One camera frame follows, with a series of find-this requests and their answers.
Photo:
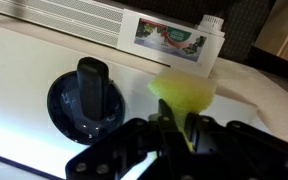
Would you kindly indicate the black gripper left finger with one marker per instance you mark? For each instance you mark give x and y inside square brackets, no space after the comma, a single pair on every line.
[92,86]

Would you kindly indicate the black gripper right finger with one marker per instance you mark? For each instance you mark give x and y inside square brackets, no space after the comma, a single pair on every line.
[224,150]

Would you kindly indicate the yellow sponge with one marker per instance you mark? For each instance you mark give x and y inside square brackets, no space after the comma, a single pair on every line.
[187,91]

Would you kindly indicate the light wooden dresser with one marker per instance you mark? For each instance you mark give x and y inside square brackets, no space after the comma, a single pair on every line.
[284,33]

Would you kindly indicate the dark blue bowl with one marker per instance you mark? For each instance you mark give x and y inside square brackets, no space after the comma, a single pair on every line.
[62,110]

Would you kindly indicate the white table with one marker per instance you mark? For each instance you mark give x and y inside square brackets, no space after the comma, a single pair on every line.
[17,100]

